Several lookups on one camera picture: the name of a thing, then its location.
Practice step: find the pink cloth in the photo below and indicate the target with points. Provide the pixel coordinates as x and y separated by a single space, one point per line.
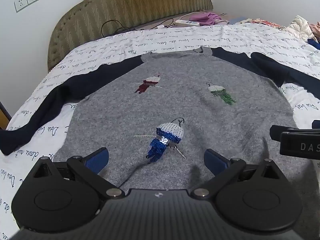
315 30

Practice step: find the white puffy jacket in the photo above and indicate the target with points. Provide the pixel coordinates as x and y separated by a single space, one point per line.
300 26

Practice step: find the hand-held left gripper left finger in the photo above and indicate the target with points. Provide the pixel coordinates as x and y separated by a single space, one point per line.
98 160

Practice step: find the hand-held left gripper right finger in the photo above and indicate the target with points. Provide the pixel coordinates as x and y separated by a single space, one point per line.
213 161

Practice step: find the floral cloth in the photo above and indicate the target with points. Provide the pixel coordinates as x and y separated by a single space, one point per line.
267 23

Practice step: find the olive padded headboard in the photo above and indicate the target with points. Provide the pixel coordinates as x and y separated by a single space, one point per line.
137 2

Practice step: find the white power strip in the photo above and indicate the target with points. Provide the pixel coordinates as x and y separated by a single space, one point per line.
187 23

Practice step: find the blue cloth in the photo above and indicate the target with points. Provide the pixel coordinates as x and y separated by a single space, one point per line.
315 43

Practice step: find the purple cloth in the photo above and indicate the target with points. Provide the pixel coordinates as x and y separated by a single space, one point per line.
206 18

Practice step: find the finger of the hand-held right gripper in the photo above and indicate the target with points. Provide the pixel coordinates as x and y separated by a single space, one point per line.
277 131

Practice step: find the grey sweater with navy sleeves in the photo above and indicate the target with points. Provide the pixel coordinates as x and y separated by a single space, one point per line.
175 100

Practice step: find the white script-print bed sheet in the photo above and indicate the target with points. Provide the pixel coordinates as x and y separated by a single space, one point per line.
175 40

